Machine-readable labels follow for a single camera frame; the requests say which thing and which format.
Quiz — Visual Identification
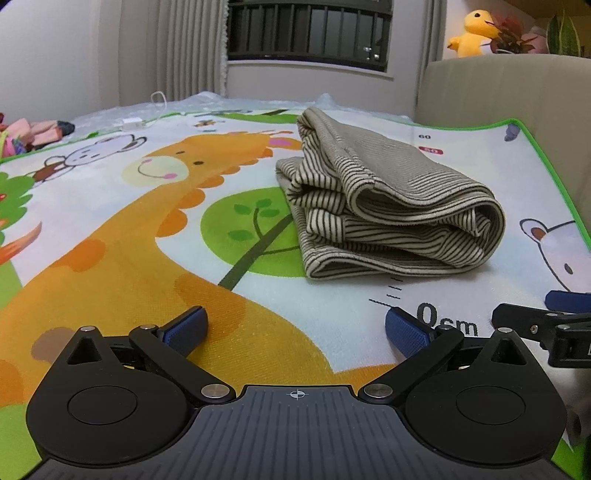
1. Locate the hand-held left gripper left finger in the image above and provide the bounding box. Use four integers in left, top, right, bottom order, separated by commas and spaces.
68, 305, 236, 402

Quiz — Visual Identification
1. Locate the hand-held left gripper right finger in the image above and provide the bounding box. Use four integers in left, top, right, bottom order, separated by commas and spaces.
362, 306, 533, 407

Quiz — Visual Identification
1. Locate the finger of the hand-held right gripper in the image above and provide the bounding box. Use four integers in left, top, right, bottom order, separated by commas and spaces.
491, 303, 563, 345
544, 290, 591, 315

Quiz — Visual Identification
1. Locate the striped beige cloth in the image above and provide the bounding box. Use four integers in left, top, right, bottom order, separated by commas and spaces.
275, 106, 507, 281

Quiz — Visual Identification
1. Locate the pile of red pink clothes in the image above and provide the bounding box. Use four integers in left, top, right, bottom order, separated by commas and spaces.
0, 113, 29, 160

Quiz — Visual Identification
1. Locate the person's right hand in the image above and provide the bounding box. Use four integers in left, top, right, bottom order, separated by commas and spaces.
565, 369, 591, 446

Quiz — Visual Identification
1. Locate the cartoon animal play mat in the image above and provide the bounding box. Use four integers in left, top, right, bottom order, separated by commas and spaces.
0, 107, 591, 462

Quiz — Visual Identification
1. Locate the plastic-covered mattress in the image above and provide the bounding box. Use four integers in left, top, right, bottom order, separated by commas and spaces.
69, 90, 416, 132

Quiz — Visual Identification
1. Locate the pink doll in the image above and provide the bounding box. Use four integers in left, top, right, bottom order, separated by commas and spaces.
4, 118, 75, 147

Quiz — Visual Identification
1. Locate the green snake plant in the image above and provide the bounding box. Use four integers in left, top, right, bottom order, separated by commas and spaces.
546, 8, 581, 58

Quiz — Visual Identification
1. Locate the red-leaved potted plant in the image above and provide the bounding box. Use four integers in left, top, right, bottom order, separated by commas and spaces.
488, 13, 536, 55

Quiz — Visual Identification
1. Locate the beige curtain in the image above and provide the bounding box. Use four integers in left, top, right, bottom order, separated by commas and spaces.
117, 0, 230, 100

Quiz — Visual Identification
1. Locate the yellow plush duck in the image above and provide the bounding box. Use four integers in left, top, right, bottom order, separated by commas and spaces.
446, 9, 502, 59

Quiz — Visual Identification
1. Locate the dark window with bars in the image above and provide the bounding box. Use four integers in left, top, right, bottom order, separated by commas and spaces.
226, 0, 395, 75

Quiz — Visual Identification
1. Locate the white charger with cable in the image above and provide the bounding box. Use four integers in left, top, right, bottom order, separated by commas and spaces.
119, 90, 169, 131

